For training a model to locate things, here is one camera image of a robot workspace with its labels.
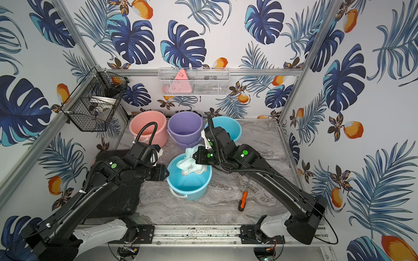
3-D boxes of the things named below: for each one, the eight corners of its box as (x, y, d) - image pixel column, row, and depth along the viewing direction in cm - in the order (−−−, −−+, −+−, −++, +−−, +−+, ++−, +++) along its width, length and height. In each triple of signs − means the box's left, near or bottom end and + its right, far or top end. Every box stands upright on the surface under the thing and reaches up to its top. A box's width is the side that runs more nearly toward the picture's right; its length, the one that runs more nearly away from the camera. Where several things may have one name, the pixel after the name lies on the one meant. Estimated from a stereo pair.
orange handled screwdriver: (236, 209, 84) (237, 207, 82) (242, 191, 90) (243, 189, 87) (242, 212, 83) (243, 210, 81) (247, 193, 89) (248, 191, 87)
